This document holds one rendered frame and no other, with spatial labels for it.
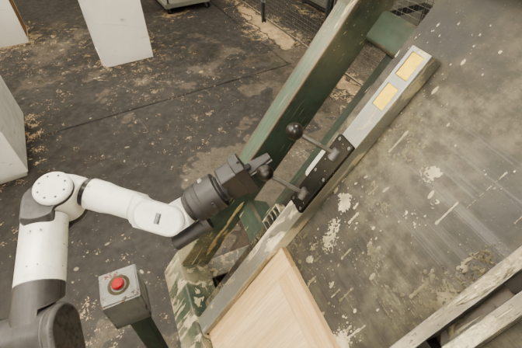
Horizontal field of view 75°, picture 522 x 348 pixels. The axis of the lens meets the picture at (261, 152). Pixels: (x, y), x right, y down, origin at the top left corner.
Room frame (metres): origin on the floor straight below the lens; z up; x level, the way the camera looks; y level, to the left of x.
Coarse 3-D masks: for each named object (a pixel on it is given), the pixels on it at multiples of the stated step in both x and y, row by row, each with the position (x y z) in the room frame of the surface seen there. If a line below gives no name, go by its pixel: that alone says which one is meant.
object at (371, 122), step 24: (432, 72) 0.57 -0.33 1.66; (408, 96) 0.55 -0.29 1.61; (360, 120) 0.56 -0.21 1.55; (384, 120) 0.54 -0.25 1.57; (360, 144) 0.52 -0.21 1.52; (288, 216) 0.49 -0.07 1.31; (264, 240) 0.47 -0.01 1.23; (288, 240) 0.46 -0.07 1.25; (264, 264) 0.43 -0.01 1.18; (240, 288) 0.41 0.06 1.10; (216, 312) 0.39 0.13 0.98
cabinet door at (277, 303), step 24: (288, 264) 0.41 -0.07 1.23; (264, 288) 0.39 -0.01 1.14; (288, 288) 0.36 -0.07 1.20; (240, 312) 0.37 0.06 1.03; (264, 312) 0.34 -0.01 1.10; (288, 312) 0.32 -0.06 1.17; (312, 312) 0.29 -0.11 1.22; (216, 336) 0.34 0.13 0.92; (240, 336) 0.32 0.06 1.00; (264, 336) 0.29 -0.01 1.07; (288, 336) 0.27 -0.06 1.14; (312, 336) 0.25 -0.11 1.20
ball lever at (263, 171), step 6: (264, 168) 0.51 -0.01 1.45; (270, 168) 0.52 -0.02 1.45; (258, 174) 0.51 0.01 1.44; (264, 174) 0.50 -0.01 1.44; (270, 174) 0.51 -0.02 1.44; (264, 180) 0.50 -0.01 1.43; (276, 180) 0.51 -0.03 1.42; (282, 180) 0.51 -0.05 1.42; (288, 186) 0.50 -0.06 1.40; (294, 186) 0.50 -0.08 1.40; (300, 192) 0.50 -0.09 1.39; (306, 192) 0.49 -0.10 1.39; (300, 198) 0.49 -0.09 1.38
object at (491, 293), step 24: (504, 264) 0.22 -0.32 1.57; (480, 288) 0.21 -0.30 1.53; (504, 288) 0.21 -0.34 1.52; (456, 312) 0.19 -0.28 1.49; (480, 312) 0.20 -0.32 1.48; (504, 312) 0.18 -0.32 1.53; (408, 336) 0.18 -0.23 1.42; (432, 336) 0.18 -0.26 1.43; (456, 336) 0.17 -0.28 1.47; (480, 336) 0.16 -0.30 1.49
